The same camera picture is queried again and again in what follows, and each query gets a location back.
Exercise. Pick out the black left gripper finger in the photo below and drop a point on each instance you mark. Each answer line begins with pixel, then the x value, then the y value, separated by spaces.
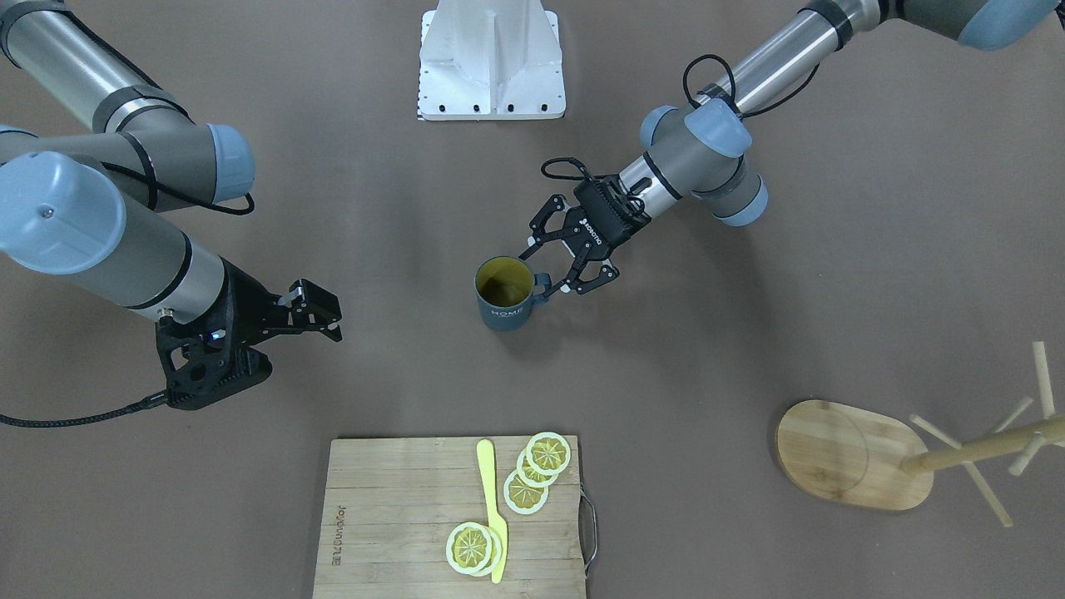
pixel 604 272
pixel 552 223

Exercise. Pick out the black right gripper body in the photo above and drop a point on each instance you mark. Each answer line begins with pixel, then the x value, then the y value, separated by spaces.
pixel 242 301

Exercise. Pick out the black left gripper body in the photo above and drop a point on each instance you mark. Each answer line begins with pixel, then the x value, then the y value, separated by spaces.
pixel 605 221

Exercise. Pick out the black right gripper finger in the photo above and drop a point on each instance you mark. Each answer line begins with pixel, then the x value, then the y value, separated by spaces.
pixel 307 301
pixel 330 330

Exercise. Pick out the dark teal mug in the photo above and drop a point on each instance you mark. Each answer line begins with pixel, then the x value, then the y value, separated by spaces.
pixel 505 292

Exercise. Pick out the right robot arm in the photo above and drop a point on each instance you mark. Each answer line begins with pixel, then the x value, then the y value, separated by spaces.
pixel 89 208

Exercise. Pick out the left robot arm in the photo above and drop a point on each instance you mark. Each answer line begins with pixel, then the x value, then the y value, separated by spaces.
pixel 699 149

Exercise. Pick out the wooden cup storage rack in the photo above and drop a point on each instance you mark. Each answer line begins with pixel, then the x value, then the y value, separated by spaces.
pixel 849 455

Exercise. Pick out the wooden cutting board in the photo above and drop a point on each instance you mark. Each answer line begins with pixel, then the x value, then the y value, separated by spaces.
pixel 390 505

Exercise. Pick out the lemon slice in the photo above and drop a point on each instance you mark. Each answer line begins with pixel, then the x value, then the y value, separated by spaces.
pixel 473 549
pixel 548 453
pixel 523 498
pixel 530 476

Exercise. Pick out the yellow plastic knife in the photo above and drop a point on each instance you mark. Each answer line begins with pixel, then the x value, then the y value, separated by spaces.
pixel 486 462

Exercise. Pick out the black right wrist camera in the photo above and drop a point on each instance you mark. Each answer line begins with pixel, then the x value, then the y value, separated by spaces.
pixel 202 367

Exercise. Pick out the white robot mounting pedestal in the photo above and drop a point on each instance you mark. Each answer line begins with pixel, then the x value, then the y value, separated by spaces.
pixel 490 60

